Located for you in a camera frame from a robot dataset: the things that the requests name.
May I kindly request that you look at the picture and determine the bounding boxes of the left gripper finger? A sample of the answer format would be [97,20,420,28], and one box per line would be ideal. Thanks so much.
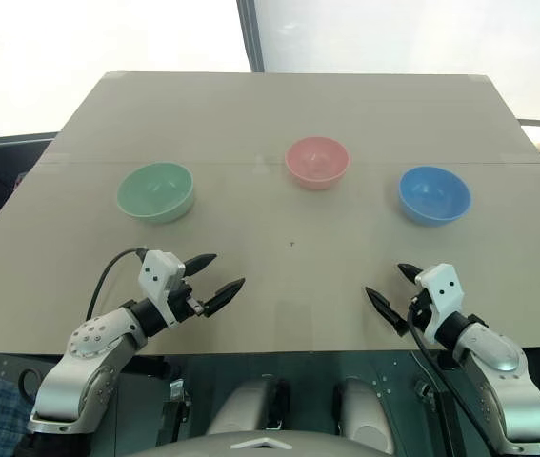
[184,253,218,278]
[201,277,248,318]

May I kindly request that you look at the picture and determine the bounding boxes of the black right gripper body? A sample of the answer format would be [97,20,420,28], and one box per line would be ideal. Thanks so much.
[404,284,436,336]

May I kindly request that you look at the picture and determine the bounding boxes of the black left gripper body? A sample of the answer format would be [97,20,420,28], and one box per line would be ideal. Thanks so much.
[168,277,208,325]

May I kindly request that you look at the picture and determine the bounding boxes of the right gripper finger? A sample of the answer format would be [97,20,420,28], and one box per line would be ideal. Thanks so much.
[365,286,408,335]
[396,263,426,288]

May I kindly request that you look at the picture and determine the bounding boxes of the blue plastic bowl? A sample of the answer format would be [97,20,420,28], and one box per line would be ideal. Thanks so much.
[397,165,472,228]

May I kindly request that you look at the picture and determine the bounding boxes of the green plastic bowl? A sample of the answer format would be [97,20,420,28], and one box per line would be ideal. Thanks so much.
[115,161,195,226]

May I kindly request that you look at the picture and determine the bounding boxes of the grey rounded robot leg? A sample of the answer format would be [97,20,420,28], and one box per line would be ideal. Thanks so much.
[205,377,290,437]
[333,377,397,445]

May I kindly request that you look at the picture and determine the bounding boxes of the pink red plastic bowl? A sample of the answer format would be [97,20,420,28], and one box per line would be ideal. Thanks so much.
[285,136,350,191]

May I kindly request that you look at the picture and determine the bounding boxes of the dark robot torso white chevron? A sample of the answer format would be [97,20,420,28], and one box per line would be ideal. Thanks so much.
[152,430,364,457]

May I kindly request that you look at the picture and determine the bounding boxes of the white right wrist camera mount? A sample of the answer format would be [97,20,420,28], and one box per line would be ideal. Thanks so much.
[413,263,466,345]

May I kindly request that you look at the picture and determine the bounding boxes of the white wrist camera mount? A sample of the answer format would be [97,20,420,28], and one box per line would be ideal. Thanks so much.
[413,263,466,345]
[136,249,188,329]

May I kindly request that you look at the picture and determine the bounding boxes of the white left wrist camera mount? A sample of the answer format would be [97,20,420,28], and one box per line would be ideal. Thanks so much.
[136,249,188,329]

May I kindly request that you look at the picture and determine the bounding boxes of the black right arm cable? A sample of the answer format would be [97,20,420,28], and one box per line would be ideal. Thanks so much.
[406,304,480,457]

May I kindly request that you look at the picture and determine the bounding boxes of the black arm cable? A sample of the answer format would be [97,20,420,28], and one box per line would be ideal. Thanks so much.
[406,304,480,457]
[85,246,150,321]

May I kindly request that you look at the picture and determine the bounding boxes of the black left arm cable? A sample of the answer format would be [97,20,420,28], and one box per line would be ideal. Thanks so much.
[85,246,150,321]

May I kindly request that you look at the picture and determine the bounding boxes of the dark window frame post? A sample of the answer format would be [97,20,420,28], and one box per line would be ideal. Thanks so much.
[237,0,265,75]

